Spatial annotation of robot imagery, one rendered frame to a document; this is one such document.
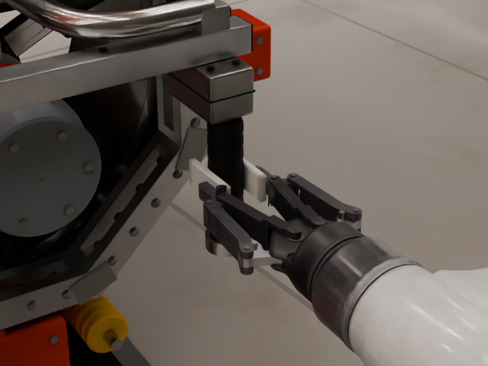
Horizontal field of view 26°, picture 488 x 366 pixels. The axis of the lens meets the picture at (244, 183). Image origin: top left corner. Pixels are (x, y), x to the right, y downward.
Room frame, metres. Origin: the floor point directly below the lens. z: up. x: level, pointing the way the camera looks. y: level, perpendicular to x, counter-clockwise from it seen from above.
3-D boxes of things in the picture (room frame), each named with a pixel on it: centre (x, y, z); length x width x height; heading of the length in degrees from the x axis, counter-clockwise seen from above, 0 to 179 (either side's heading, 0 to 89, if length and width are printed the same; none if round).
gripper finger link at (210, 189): (0.88, 0.04, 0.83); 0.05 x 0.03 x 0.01; 33
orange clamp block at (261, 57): (1.20, 0.02, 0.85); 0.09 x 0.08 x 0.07; 122
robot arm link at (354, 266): (0.73, -0.10, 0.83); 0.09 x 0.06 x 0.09; 122
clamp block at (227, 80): (0.95, 0.03, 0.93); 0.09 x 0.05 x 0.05; 32
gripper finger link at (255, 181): (0.93, 0.00, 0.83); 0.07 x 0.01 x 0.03; 31
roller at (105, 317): (1.18, 0.24, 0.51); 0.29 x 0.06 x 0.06; 32
